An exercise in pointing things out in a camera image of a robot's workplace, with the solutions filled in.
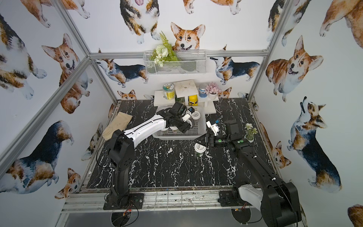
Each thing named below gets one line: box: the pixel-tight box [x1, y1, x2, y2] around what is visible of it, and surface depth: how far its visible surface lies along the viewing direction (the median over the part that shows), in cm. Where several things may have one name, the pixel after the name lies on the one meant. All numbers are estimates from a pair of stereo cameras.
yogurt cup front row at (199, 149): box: [194, 142, 207, 157], surface depth 87 cm
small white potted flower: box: [243, 122, 259, 144], surface depth 92 cm
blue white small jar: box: [198, 83, 208, 98], surface depth 100 cm
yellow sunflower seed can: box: [162, 83, 176, 101], surface depth 99 cm
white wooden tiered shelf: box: [153, 79, 219, 114], surface depth 103 cm
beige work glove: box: [102, 111, 133, 141], surface depth 109 cm
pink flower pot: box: [205, 81, 222, 100], surface depth 97 cm
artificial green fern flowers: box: [149, 30, 180, 68], surface depth 81 cm
